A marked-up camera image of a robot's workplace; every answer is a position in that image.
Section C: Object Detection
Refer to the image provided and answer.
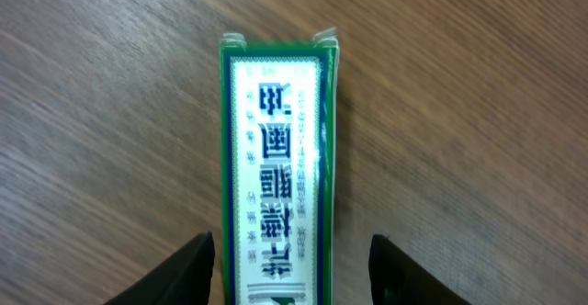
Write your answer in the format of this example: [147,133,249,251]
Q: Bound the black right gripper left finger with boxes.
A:
[105,232,215,305]

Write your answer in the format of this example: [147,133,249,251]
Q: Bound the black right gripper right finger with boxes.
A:
[368,234,469,305]

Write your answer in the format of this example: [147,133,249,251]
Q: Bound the green white small packet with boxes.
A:
[219,28,340,304]

